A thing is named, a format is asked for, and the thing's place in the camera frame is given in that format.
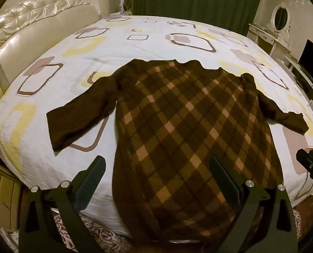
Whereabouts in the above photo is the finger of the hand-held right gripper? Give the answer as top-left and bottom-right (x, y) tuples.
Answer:
(296, 149), (313, 191)

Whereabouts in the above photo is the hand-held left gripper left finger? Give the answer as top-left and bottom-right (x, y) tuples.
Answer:
(18, 155), (107, 253)

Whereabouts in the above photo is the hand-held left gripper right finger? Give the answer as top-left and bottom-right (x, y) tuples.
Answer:
(209, 156), (299, 253)

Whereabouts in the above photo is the brown plaid sweater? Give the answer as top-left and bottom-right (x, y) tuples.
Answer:
(46, 59), (309, 243)

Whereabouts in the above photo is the floral patterned cloth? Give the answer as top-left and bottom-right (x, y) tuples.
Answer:
(52, 208), (138, 253)

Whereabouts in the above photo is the white dressing table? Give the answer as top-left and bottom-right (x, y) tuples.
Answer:
(247, 22), (291, 58)

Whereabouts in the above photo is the white oval vanity mirror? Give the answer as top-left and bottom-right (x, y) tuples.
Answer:
(270, 2), (291, 33)

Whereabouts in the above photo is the cream tufted headboard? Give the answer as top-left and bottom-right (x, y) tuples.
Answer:
(0, 0), (110, 111)

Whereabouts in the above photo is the small white table fan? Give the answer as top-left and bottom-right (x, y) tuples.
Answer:
(117, 0), (133, 15)

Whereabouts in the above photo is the green curtain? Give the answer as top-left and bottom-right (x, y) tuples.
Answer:
(133, 0), (266, 36)

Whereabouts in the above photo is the cream bed frame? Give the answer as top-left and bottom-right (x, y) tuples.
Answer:
(0, 154), (24, 234)

